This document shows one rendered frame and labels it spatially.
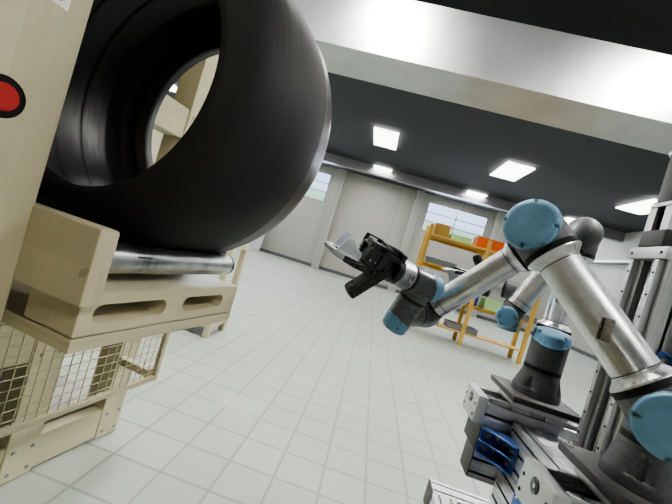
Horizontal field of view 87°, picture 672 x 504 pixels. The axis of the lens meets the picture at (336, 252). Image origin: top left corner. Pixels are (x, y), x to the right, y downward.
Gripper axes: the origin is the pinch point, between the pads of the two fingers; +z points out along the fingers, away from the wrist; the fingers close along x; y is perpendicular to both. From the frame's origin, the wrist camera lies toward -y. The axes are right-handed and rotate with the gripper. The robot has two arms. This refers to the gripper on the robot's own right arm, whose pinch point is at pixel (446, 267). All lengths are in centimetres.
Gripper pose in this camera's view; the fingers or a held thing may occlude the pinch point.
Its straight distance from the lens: 163.9
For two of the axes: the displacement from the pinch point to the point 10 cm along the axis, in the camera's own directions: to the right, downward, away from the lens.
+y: -2.1, 9.7, 1.3
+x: 5.4, 0.1, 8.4
